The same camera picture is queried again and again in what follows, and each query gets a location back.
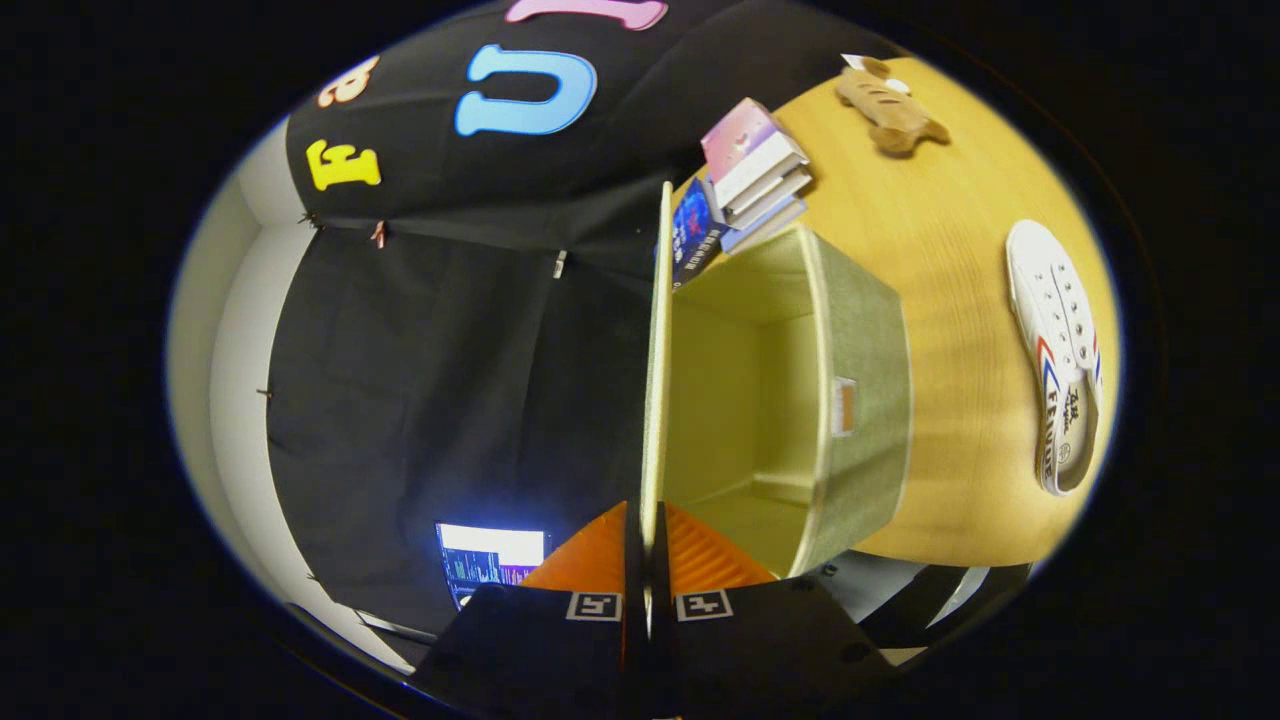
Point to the pink book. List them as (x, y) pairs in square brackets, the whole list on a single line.
[(740, 135)]

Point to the black clip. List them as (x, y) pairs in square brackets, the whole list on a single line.
[(310, 218)]

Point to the white striped canvas shoe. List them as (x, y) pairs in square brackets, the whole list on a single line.
[(1050, 300)]

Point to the black backdrop cloth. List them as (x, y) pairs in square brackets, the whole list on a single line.
[(450, 380)]

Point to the laptop screen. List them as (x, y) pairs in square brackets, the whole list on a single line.
[(490, 560)]

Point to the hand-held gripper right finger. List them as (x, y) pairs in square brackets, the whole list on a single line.
[(660, 650)]

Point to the pale blue book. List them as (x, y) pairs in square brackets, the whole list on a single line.
[(765, 228)]

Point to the red clip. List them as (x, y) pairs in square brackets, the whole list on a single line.
[(378, 235)]

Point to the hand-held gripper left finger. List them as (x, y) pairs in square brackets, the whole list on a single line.
[(633, 650)]

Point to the green fabric storage box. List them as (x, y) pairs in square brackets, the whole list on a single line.
[(870, 400)]

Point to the white book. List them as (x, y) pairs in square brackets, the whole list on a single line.
[(775, 195)]

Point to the brown plush toy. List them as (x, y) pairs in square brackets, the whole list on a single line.
[(890, 110)]

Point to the dark blue book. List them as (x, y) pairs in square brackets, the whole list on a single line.
[(690, 235)]

